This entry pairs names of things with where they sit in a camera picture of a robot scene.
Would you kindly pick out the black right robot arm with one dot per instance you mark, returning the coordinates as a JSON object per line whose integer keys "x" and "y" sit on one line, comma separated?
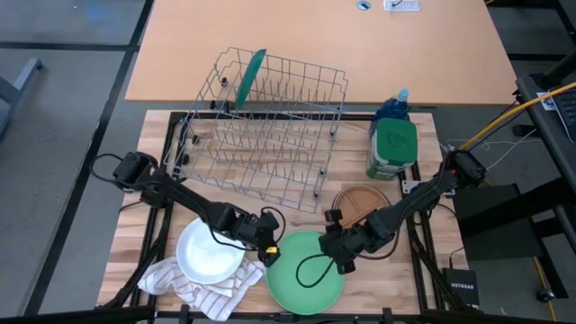
{"x": 418, "y": 198}

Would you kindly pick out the blue dish soap bottle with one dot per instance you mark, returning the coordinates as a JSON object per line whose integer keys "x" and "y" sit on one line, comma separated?
{"x": 393, "y": 108}

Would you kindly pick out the white plate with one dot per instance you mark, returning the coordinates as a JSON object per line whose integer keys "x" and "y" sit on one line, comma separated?
{"x": 202, "y": 261}

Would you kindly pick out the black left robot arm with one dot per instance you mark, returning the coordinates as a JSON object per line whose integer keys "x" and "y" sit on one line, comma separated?
{"x": 189, "y": 198}

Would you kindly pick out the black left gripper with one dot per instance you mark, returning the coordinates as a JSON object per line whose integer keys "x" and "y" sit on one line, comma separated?
{"x": 258, "y": 231}

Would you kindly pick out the dark green plate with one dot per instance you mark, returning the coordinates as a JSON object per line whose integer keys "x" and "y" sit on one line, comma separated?
{"x": 249, "y": 76}

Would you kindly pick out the black stand base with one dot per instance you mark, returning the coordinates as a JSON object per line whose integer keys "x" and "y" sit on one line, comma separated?
{"x": 495, "y": 225}

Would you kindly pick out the black caster wheel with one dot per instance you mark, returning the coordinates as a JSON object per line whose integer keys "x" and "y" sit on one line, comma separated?
{"x": 545, "y": 295}

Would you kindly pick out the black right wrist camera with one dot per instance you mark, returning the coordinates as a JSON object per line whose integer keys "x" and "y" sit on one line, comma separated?
{"x": 333, "y": 216}

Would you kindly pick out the black keyboard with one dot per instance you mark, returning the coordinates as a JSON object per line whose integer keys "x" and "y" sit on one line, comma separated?
{"x": 566, "y": 112}

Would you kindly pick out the white desk power strip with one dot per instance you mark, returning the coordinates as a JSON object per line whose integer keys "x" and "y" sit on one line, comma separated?
{"x": 400, "y": 5}

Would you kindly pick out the grey metal bench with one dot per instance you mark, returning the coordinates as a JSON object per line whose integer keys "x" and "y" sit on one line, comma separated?
{"x": 22, "y": 76}

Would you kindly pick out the tan divided plate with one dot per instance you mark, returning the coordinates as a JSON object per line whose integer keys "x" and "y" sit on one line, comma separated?
{"x": 360, "y": 202}

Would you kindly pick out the green Cascade detergent tub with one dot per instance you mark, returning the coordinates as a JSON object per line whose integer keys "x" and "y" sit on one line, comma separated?
{"x": 396, "y": 139}

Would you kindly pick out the black side desk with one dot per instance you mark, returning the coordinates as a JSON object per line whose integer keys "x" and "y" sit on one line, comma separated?
{"x": 540, "y": 130}

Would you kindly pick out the light wooden desk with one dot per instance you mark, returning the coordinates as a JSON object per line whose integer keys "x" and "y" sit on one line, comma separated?
{"x": 405, "y": 54}

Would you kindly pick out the black aluminium table frame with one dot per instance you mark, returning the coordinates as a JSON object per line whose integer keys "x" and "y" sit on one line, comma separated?
{"x": 174, "y": 118}

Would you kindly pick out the black Netgear network switch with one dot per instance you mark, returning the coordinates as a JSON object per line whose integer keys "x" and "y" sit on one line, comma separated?
{"x": 461, "y": 288}

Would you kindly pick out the white red-striped kitchen towel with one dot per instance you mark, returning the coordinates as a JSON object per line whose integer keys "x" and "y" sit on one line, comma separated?
{"x": 211, "y": 301}

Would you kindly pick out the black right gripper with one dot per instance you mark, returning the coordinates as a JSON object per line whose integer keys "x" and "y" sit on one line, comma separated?
{"x": 342, "y": 243}

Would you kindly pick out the light green plate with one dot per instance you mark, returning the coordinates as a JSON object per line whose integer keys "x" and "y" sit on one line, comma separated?
{"x": 281, "y": 288}

